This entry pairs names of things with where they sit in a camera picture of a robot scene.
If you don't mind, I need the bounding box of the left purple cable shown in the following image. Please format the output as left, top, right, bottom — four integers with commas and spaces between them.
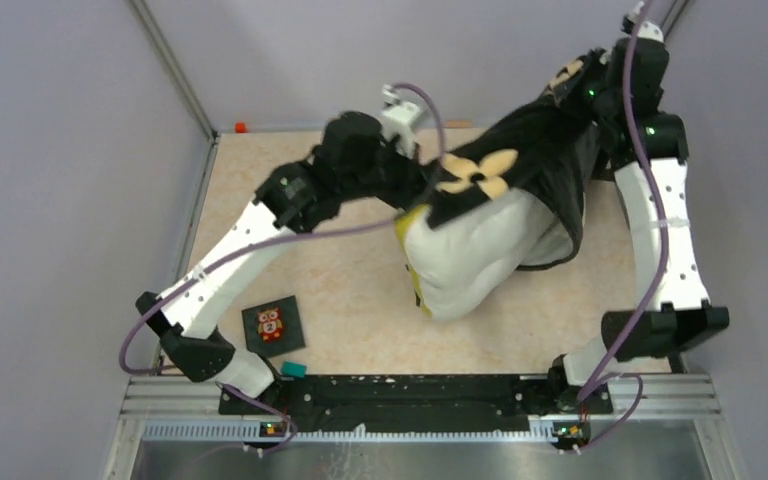
118, 82, 448, 458

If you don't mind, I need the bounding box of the teal block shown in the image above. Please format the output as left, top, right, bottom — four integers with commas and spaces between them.
280, 361, 308, 379

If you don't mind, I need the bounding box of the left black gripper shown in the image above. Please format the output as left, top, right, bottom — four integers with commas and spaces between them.
340, 134, 432, 210

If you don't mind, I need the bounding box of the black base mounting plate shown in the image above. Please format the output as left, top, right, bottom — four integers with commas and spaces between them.
218, 374, 614, 435

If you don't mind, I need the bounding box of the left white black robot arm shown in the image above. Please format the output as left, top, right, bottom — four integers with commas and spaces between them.
141, 99, 442, 414

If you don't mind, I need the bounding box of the dark card with owl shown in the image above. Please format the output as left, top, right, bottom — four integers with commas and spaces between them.
241, 296, 306, 358

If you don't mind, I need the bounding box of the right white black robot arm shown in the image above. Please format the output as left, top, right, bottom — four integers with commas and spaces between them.
546, 16, 730, 412

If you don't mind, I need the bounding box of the white slotted cable duct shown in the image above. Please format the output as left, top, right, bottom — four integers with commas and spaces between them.
142, 419, 583, 444

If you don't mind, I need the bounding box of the white pillow yellow edge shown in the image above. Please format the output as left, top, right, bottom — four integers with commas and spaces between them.
395, 189, 576, 322

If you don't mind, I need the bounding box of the black floral pillowcase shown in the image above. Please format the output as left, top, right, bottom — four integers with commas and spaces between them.
425, 48, 610, 271

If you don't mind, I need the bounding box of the wooden block back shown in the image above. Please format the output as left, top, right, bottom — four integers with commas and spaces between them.
444, 120, 473, 129

